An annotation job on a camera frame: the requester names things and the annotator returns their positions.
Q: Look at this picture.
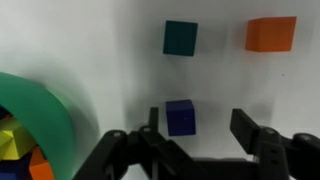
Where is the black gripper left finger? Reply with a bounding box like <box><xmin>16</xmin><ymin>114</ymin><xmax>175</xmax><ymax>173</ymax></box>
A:
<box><xmin>71</xmin><ymin>106</ymin><xmax>209</xmax><ymax>180</ymax></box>

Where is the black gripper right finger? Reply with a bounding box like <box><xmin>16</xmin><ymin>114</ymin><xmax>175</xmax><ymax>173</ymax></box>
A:
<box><xmin>229</xmin><ymin>108</ymin><xmax>320</xmax><ymax>180</ymax></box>

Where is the purple cube block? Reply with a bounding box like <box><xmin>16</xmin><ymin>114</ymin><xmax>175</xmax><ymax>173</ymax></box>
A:
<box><xmin>165</xmin><ymin>99</ymin><xmax>197</xmax><ymax>137</ymax></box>

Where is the orange cube block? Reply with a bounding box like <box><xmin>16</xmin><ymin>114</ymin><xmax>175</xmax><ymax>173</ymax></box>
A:
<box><xmin>245</xmin><ymin>16</ymin><xmax>298</xmax><ymax>53</ymax></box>

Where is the orange block in bowl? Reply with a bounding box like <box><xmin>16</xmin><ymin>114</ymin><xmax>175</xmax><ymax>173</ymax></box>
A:
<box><xmin>28</xmin><ymin>146</ymin><xmax>56</xmax><ymax>180</ymax></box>

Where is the dark green cube block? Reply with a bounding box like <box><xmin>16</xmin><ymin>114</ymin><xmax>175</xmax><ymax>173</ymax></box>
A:
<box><xmin>162</xmin><ymin>20</ymin><xmax>199</xmax><ymax>57</ymax></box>

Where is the green plastic bowl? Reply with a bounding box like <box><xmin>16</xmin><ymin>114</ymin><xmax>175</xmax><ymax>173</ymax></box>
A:
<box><xmin>0</xmin><ymin>71</ymin><xmax>78</xmax><ymax>180</ymax></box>

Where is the yellow block in bowl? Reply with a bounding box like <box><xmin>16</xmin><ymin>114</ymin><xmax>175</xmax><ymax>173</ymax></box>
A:
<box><xmin>0</xmin><ymin>116</ymin><xmax>37</xmax><ymax>162</ymax></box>

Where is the blue block in bowl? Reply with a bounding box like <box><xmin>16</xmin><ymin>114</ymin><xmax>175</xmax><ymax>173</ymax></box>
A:
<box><xmin>0</xmin><ymin>155</ymin><xmax>32</xmax><ymax>180</ymax></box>

